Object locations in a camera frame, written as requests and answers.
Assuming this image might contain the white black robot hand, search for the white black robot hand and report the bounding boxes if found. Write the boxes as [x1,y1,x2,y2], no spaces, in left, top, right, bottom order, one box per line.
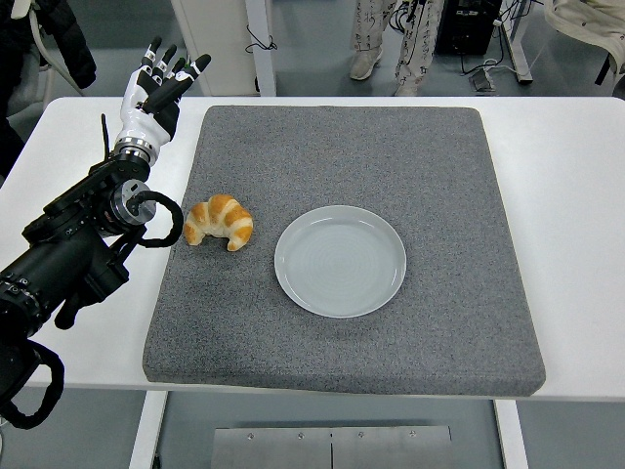
[116,36,213,148]

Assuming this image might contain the golden brown croissant bread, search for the golden brown croissant bread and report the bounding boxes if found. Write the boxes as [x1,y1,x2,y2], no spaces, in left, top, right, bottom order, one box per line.
[183,193,255,253]

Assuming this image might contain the pale grey round plate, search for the pale grey round plate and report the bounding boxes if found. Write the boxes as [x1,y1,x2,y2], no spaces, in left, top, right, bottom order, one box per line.
[273,204,408,320]

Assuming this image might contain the black jacket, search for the black jacket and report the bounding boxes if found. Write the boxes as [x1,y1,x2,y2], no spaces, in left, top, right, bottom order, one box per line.
[0,0,98,183]

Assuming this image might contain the white cabinet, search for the white cabinet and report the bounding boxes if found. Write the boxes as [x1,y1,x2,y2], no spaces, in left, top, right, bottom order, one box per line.
[170,0,278,98]

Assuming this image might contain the grey fabric mat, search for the grey fabric mat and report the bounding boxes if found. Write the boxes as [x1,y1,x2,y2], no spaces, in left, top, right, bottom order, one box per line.
[141,105,547,398]

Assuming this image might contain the person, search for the person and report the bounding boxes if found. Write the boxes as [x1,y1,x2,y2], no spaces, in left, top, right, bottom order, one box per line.
[349,0,445,98]

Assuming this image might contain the white table leg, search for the white table leg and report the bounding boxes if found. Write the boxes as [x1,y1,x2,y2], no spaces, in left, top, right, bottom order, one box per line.
[127,390,170,469]
[492,399,529,469]

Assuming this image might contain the black computer case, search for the black computer case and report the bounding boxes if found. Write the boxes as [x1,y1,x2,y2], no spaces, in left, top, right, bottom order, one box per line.
[434,0,504,56]

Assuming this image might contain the white desk leg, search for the white desk leg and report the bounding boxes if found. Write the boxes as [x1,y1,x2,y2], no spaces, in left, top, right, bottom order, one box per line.
[500,0,534,87]

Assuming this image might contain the beige cloth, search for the beige cloth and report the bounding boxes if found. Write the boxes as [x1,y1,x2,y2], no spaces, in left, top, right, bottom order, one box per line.
[544,0,625,87]

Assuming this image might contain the white chair frame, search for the white chair frame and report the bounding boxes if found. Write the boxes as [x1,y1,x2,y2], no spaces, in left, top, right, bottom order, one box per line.
[9,0,87,99]

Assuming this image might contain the thin black cable loop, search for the thin black cable loop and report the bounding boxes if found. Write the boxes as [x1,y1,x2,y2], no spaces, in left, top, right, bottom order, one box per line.
[245,23,279,54]

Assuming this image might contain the tangled black cables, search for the tangled black cables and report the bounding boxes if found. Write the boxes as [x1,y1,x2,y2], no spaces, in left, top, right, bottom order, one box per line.
[389,0,416,39]

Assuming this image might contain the thin white cable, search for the thin white cable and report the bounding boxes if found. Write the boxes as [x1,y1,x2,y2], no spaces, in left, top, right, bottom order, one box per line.
[482,32,556,77]

